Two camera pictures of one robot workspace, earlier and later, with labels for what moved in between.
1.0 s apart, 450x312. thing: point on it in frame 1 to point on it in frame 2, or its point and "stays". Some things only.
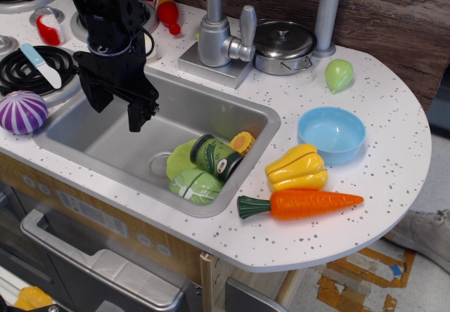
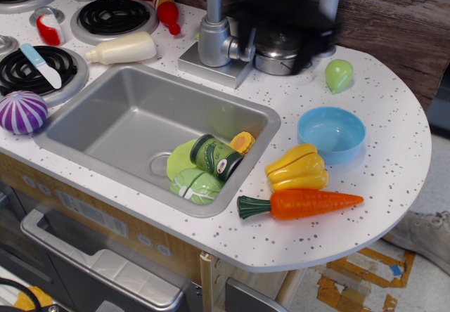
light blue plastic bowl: x=337 y=133 stays
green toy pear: x=338 y=73 stays
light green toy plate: x=179 y=158 stays
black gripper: x=126 y=73 to x=294 y=5
